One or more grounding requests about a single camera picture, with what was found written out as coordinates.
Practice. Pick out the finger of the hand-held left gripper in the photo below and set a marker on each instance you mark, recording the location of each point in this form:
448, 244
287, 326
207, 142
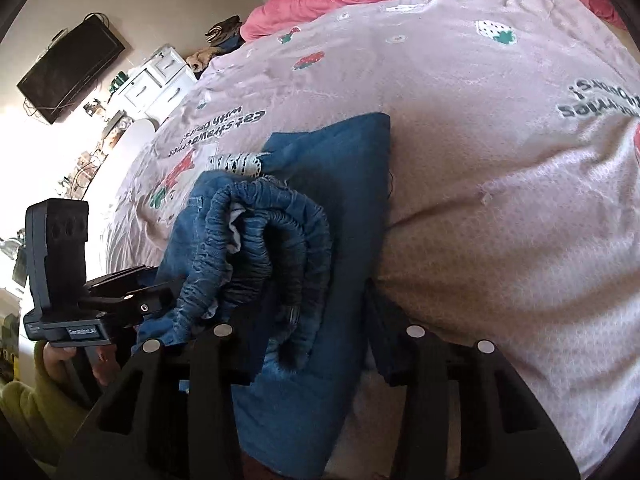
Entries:
140, 295

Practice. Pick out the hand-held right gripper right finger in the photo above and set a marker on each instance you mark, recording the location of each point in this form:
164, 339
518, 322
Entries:
385, 340

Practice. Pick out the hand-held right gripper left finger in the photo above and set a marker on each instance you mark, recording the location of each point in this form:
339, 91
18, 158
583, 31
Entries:
215, 385

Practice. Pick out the blue denim pants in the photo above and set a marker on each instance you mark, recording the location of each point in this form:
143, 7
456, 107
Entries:
340, 200

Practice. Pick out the person's left hand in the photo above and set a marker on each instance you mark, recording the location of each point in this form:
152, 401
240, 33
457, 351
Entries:
55, 360

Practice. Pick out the white round table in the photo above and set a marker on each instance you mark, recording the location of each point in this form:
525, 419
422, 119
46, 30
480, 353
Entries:
135, 132

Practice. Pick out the white drawer cabinet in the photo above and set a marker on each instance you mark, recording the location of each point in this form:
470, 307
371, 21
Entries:
155, 85

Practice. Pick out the pile of brown clothes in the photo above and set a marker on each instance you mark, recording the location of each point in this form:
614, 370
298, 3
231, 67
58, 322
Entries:
220, 40

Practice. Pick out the black wall television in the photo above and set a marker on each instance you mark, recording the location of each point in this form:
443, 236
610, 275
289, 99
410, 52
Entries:
70, 67

